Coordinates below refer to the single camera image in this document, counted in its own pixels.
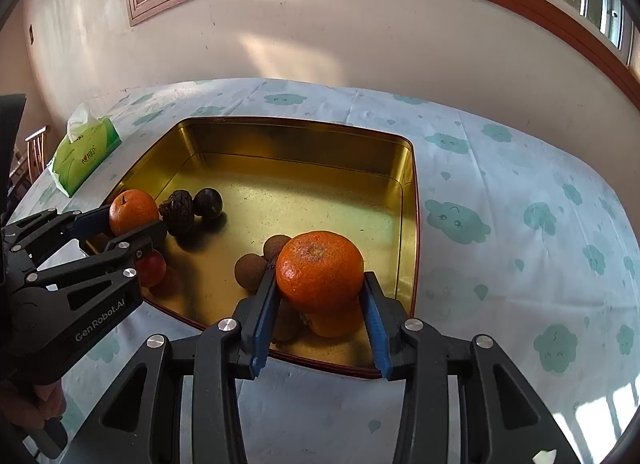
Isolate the red gold toffee tin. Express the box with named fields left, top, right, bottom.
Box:
left=81, top=116, right=420, bottom=381

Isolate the brown longan back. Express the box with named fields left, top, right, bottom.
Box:
left=262, top=234, right=291, bottom=262

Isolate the cloud pattern tablecloth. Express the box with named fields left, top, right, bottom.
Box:
left=11, top=78, right=639, bottom=463

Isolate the red cherry tomato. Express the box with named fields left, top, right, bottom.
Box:
left=134, top=249, right=166, bottom=288

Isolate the small orange kumquat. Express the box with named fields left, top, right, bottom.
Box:
left=303, top=302, right=363, bottom=339

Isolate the dark wrinkled fruit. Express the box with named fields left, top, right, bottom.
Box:
left=158, top=190, right=194, bottom=237

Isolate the orange tangerine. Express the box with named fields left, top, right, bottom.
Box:
left=108, top=189, right=160, bottom=236
left=276, top=231, right=364, bottom=313

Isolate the wooden chair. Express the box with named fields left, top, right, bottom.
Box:
left=9, top=125, right=51, bottom=196

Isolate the green tissue pack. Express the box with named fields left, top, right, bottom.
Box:
left=48, top=103, right=122, bottom=197

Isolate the brown longan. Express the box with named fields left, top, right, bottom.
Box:
left=234, top=254, right=268, bottom=294
left=271, top=300, right=304, bottom=343
left=262, top=234, right=291, bottom=262

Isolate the dark round plum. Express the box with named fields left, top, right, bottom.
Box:
left=192, top=187, right=224, bottom=219

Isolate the person's left hand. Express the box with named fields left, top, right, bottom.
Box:
left=0, top=380, right=66, bottom=429

